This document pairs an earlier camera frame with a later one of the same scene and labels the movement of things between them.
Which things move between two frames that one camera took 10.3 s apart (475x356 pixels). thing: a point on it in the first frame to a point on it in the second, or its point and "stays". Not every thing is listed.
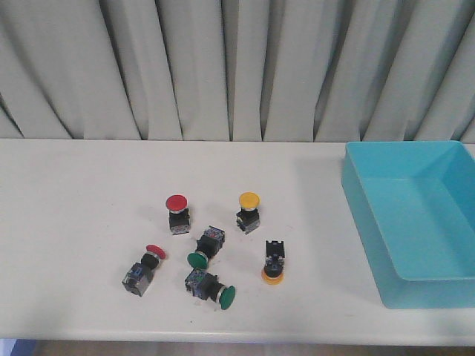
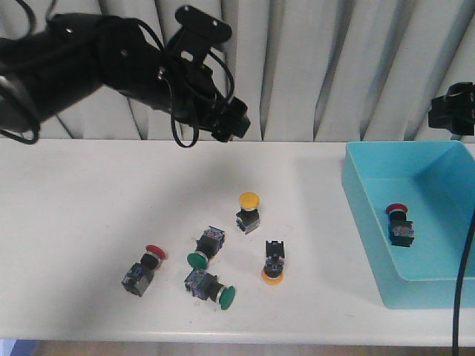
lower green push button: x=207 y=286 stays
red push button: x=179 y=215 to x=401 y=230
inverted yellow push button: x=273 y=273 stays
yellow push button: x=248 y=217 stays
